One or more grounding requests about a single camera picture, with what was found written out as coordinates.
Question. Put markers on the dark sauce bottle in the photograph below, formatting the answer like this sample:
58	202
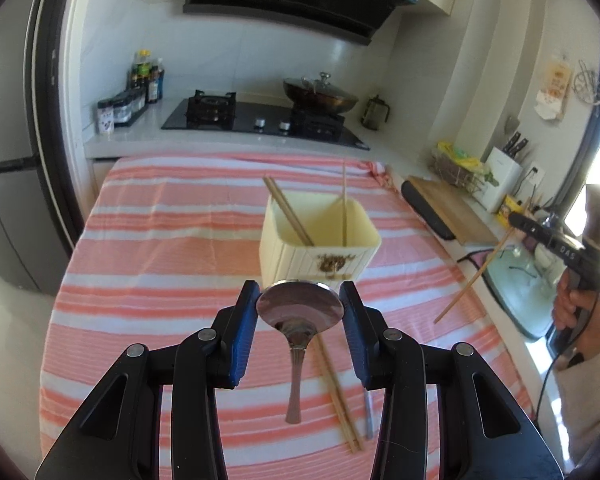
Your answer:
155	85

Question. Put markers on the white knife block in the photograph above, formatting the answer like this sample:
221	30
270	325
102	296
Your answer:
502	180

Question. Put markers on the pink striped tablecloth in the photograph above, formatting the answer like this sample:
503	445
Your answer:
155	260

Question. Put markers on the grey refrigerator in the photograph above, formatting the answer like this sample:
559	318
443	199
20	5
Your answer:
10	185

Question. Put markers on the dark wok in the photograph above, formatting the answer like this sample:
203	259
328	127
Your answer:
320	101

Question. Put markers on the black oblong pad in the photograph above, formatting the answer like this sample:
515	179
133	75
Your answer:
425	210

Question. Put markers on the glass wok lid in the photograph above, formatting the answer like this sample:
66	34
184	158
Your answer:
322	85

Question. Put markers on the green pot lid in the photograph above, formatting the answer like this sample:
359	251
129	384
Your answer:
520	290

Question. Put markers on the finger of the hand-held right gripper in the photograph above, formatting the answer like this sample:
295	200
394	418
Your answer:
530	226

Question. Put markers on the wooden cutting board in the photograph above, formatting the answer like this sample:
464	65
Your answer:
455	210

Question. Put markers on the dark glass pitcher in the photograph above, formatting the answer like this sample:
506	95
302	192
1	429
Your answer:
374	115

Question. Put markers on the white printed jar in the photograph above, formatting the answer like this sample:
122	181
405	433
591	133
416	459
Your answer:
105	120

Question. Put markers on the steel spoon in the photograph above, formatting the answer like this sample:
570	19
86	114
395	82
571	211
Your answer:
369	415
300	307

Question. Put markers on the cream utensil holder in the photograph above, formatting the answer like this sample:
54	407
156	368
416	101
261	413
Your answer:
290	260

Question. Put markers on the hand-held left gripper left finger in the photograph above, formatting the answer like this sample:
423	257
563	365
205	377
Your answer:
244	330

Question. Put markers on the yellow-cap sauce bottle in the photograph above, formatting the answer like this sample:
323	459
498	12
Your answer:
141	67

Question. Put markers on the person's right hand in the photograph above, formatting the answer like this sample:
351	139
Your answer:
565	305

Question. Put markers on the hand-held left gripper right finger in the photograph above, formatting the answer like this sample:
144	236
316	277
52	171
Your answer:
360	340

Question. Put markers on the black pink-edged mat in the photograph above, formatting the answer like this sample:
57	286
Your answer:
472	260

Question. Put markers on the black gas cooktop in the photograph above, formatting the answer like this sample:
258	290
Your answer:
270	111

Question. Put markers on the person's right forearm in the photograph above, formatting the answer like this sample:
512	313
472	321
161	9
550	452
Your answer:
595	395

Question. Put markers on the white wall outlet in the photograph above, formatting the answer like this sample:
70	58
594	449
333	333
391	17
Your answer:
534	173

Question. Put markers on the printed wall pouch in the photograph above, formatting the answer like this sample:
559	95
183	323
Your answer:
554	87

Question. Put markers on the yellow printed cup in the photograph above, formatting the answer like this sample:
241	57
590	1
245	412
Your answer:
510	207

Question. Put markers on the yellow plastic bag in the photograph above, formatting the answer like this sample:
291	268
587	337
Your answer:
457	155

